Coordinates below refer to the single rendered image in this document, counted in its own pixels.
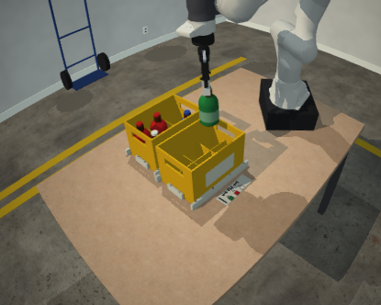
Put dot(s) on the white paper pick list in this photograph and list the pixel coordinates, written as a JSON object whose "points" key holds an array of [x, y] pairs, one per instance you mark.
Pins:
{"points": [[234, 190]]}

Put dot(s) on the white bottle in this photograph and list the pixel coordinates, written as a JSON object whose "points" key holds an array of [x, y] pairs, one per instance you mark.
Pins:
{"points": [[154, 133]]}

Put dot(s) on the blue bottle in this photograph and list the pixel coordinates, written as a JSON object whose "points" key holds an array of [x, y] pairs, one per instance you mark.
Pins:
{"points": [[186, 114]]}

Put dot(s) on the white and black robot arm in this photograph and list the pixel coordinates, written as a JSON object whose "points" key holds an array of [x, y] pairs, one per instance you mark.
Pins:
{"points": [[293, 44]]}

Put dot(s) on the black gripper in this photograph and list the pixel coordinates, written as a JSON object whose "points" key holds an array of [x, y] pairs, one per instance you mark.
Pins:
{"points": [[203, 42]]}

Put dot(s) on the yellow divided crate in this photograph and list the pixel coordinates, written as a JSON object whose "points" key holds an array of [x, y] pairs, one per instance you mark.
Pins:
{"points": [[199, 157], [171, 111]]}

